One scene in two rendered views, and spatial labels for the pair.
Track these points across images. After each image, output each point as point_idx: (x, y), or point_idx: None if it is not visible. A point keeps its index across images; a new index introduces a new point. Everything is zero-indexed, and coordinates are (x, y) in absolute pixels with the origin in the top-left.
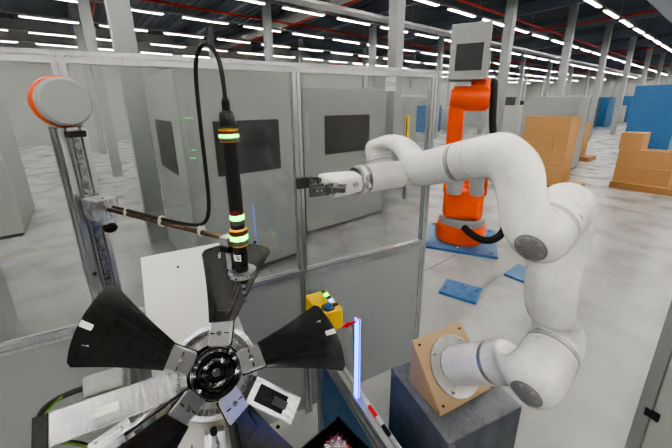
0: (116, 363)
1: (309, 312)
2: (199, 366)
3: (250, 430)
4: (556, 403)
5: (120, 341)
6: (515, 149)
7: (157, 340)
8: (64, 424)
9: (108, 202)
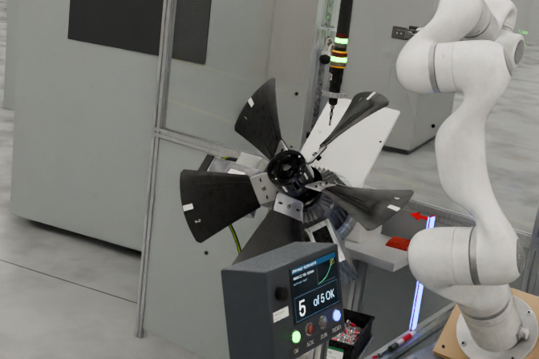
0: (253, 141)
1: (400, 191)
2: (281, 157)
3: (284, 228)
4: (415, 263)
5: (259, 122)
6: None
7: (274, 130)
8: (216, 167)
9: (329, 34)
